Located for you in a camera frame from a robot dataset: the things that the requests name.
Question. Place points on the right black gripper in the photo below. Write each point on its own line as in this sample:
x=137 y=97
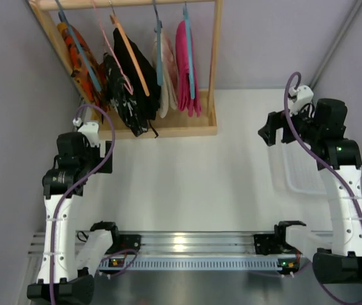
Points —
x=276 y=126

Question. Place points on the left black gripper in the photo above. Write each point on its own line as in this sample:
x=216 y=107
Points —
x=105 y=162

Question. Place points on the pink trousers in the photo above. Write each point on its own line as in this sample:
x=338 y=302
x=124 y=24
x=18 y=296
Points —
x=185 y=102

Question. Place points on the beige trousers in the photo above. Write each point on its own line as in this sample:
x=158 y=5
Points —
x=169 y=89

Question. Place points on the grey-blue hanger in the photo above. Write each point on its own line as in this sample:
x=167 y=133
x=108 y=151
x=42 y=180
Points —
x=160 y=78

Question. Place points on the light blue hanger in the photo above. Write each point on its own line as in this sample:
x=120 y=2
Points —
x=189 y=50

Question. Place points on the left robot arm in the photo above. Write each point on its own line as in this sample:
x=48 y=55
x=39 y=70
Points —
x=67 y=276

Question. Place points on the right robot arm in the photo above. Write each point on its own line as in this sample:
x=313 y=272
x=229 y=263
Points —
x=339 y=165

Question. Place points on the orange patterned trousers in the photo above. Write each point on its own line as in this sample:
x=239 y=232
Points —
x=99 y=99

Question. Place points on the black white patterned trousers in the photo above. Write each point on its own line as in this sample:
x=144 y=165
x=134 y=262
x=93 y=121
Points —
x=122 y=101

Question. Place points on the orange wooden hanger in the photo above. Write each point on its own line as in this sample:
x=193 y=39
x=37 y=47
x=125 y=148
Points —
x=116 y=22

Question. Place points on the blue hanger far left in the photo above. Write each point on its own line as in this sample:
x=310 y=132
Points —
x=78 y=49

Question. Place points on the white plastic basket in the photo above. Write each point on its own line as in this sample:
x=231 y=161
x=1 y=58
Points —
x=295 y=170

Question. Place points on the wooden clothes rack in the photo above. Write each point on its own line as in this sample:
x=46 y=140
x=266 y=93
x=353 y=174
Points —
x=176 y=123

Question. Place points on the pink wire hanger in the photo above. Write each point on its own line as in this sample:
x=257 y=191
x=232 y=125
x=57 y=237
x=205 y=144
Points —
x=127 y=83

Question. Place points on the aluminium rail base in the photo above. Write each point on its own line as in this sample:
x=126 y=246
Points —
x=201 y=251

